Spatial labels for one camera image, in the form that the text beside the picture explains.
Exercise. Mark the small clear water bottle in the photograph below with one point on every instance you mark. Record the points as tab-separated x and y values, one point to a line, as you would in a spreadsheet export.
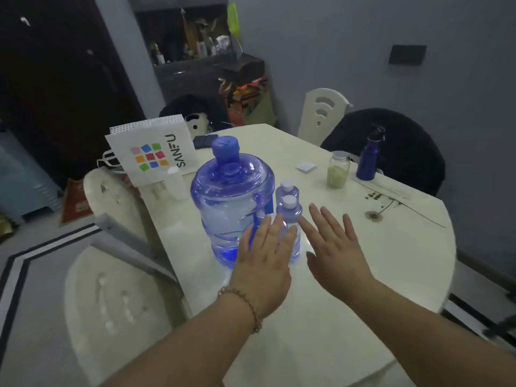
287	192
291	209
296	249

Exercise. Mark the person's left forearm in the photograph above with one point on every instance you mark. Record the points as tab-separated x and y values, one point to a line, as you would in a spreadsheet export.
193	342

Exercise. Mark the green duster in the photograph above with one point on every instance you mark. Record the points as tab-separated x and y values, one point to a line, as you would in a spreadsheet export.
233	20

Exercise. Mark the red packet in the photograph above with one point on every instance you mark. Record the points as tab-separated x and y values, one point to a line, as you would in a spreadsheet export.
76	203

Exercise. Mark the white paper bag coloured squares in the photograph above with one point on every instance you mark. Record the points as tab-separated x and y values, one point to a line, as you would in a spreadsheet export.
155	153

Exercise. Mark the person's right hand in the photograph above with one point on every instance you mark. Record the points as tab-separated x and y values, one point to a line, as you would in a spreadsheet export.
340	261

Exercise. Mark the dark shelf cabinet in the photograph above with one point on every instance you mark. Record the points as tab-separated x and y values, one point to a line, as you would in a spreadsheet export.
189	80

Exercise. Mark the black box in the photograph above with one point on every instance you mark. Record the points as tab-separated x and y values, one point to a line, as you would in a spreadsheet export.
246	68

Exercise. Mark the person's left middle finger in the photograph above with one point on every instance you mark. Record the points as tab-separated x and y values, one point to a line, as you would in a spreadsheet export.
276	237

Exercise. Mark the small white box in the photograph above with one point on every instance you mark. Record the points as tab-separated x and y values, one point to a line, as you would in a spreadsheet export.
306	166

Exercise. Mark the person's right little finger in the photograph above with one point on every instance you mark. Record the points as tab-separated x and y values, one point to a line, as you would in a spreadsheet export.
350	231

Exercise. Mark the black wall panel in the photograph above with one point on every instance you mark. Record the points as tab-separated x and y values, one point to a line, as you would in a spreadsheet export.
407	55

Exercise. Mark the white plastic cup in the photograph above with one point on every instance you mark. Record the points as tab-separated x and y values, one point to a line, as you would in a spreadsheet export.
176	184

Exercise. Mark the blue plastic bin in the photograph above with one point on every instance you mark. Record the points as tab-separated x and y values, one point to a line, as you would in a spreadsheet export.
24	181

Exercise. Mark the person's left little finger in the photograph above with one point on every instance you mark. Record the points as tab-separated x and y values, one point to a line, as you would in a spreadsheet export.
247	241

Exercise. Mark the person's right thumb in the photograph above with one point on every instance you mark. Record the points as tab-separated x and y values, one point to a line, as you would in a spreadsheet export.
313	263

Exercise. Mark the group of assorted small bottles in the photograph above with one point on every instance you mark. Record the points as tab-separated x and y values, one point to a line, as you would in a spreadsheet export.
201	44

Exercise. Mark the large blue water jug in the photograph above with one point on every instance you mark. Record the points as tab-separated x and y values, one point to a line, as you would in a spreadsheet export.
225	197

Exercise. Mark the black bag with white patch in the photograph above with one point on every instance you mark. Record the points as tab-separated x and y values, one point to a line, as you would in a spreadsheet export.
185	110

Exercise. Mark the person's right forearm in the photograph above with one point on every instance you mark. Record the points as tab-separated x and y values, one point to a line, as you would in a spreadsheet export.
427	338

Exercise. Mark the black jacket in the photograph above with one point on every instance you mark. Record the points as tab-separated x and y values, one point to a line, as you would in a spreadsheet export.
403	149

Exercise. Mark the person's right middle finger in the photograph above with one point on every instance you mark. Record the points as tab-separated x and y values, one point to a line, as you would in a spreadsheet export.
321	223

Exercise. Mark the white marbled chair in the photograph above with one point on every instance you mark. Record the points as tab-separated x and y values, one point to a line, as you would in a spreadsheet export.
117	310
117	201

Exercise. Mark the glass jar with green powder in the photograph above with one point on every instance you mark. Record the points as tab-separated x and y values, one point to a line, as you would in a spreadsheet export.
338	173

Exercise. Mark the dark wallet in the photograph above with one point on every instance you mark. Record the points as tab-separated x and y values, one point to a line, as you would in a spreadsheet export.
204	141

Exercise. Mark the person's left hand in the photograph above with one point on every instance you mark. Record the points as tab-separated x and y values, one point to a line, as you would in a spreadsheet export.
260	274

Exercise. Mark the colourful shopping bag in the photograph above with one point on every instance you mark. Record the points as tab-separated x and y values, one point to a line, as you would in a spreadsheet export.
246	102

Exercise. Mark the blue metal flask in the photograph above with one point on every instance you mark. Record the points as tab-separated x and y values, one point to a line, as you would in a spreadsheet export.
369	159

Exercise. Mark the white chair with cutout back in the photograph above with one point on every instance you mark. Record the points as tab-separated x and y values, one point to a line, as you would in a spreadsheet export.
322	112

